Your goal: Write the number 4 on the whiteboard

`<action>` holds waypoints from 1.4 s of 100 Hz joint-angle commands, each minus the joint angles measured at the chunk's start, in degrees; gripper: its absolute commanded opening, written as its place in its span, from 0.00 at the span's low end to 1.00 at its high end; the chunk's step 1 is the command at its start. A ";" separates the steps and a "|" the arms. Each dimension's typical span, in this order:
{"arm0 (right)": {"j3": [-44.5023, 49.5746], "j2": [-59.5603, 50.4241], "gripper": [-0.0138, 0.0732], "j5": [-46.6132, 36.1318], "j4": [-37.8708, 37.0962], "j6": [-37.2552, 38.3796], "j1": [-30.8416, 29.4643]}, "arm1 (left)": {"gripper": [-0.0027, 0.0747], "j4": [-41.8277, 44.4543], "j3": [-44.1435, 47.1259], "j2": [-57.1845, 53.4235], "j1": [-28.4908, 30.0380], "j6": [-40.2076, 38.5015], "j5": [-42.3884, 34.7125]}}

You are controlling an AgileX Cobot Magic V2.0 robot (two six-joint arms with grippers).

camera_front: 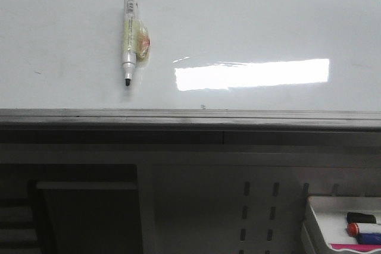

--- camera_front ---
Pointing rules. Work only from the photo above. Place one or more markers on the white whiteboard marker with tape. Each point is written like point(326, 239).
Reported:
point(135, 42)

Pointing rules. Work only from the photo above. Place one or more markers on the white whiteboard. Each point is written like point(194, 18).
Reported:
point(295, 55)

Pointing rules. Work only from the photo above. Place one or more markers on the white slotted pegboard panel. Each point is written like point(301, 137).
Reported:
point(238, 209)

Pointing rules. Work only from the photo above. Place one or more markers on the dark panel with white bar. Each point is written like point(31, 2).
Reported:
point(86, 216)

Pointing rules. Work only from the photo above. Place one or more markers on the white plastic storage tray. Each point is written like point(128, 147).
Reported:
point(325, 221)

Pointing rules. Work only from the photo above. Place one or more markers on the red capped marker in tray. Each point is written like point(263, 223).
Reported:
point(355, 228)

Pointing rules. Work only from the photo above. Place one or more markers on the pink item in tray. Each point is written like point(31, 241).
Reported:
point(362, 248)

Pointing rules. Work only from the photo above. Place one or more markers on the blue marker in tray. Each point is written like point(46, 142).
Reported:
point(369, 238)

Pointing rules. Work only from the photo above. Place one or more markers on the grey aluminium whiteboard frame rail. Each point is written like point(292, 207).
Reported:
point(155, 126)

